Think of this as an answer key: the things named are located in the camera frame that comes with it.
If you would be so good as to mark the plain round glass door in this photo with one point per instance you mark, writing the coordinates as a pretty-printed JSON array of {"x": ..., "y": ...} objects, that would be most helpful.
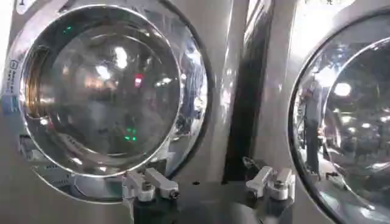
[{"x": 350, "y": 121}]

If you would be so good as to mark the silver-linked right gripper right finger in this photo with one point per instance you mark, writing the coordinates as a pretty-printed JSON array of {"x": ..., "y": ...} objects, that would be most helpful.
[{"x": 274, "y": 184}]

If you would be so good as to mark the round glass door with sticker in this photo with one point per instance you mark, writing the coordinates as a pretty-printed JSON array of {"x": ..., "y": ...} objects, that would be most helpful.
[{"x": 103, "y": 91}]

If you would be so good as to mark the grey dryer with label sticker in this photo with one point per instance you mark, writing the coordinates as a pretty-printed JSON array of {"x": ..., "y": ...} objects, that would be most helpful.
[{"x": 222, "y": 91}]

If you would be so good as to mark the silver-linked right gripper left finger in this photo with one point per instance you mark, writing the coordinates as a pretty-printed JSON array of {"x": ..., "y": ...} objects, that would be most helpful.
[{"x": 143, "y": 185}]

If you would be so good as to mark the plain grey dryer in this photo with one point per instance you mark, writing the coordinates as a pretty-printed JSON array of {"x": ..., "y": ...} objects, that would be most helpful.
[{"x": 283, "y": 76}]

